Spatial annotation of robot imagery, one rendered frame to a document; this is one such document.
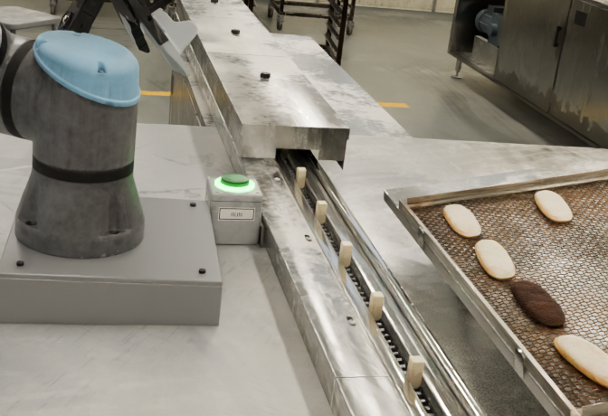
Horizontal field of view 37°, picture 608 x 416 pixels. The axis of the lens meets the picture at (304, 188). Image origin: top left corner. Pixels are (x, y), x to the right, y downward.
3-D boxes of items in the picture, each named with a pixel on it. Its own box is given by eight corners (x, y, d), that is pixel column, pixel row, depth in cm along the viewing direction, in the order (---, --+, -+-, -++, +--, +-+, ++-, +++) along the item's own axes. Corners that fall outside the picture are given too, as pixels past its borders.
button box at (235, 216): (199, 244, 132) (204, 173, 128) (252, 244, 134) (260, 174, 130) (205, 269, 125) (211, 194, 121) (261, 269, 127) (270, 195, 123)
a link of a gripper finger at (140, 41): (174, 35, 135) (164, -2, 127) (141, 57, 134) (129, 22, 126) (162, 22, 136) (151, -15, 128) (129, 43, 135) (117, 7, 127)
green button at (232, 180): (218, 183, 127) (219, 172, 127) (246, 184, 128) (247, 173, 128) (222, 193, 123) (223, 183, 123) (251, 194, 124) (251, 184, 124)
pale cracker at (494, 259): (469, 244, 115) (469, 236, 114) (498, 241, 115) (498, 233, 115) (489, 281, 106) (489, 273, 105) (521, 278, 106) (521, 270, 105)
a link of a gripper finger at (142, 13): (169, 35, 118) (128, -18, 119) (160, 42, 118) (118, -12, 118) (168, 47, 123) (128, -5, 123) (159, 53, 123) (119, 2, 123)
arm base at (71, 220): (-2, 250, 102) (-1, 167, 99) (33, 201, 116) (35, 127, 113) (133, 265, 103) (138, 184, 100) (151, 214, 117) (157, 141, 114)
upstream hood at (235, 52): (175, 17, 261) (176, -13, 258) (236, 21, 265) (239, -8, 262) (238, 166, 147) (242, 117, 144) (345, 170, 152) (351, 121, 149)
